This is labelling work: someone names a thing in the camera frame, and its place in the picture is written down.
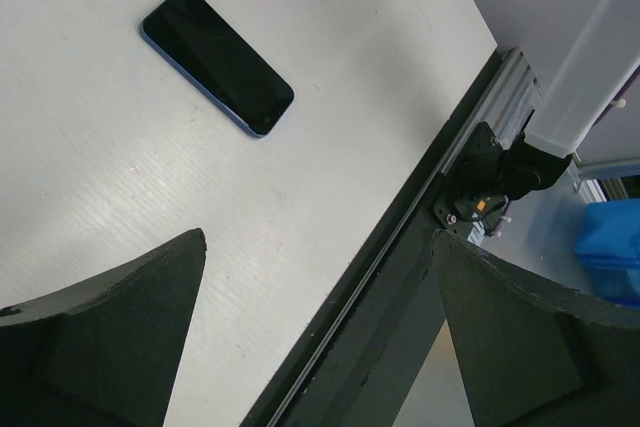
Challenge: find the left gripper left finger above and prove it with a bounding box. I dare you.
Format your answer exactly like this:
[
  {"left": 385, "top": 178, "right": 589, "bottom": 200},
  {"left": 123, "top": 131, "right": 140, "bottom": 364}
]
[{"left": 1, "top": 228, "right": 206, "bottom": 426}]

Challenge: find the blue box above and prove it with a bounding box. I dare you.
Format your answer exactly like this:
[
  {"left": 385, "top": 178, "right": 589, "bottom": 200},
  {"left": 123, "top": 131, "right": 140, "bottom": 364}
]
[{"left": 573, "top": 199, "right": 639, "bottom": 308}]

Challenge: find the blue-edged black phone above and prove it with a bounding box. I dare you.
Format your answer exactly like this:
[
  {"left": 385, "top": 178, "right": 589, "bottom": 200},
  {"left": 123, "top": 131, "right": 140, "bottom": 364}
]
[{"left": 139, "top": 0, "right": 295, "bottom": 138}]

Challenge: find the aluminium front rail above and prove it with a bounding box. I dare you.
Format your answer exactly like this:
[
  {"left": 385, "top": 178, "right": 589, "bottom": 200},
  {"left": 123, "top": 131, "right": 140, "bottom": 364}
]
[{"left": 439, "top": 46, "right": 544, "bottom": 178}]

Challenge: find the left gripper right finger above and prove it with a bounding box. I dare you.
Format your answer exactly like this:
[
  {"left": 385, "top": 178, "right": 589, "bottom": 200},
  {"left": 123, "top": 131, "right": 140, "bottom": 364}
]
[{"left": 432, "top": 230, "right": 639, "bottom": 426}]

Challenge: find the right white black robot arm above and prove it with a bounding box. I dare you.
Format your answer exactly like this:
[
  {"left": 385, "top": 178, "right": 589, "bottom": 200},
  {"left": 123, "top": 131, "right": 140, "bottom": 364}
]
[{"left": 433, "top": 0, "right": 639, "bottom": 237}]

